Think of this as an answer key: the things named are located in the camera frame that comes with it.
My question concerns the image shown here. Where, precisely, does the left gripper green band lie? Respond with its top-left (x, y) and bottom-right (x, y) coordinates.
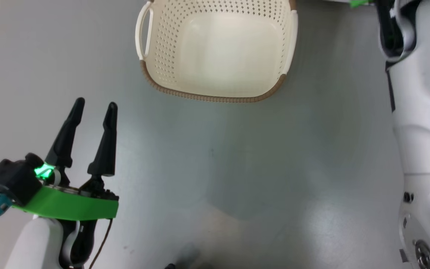
top-left (12, 98), bottom-right (119, 221)

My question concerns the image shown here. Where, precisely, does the cream perforated laundry basket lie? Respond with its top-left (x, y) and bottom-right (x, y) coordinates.
top-left (135, 0), bottom-right (298, 103)

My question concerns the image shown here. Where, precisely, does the thin dark left arm cable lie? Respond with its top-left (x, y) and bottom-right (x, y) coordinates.
top-left (88, 219), bottom-right (113, 269)

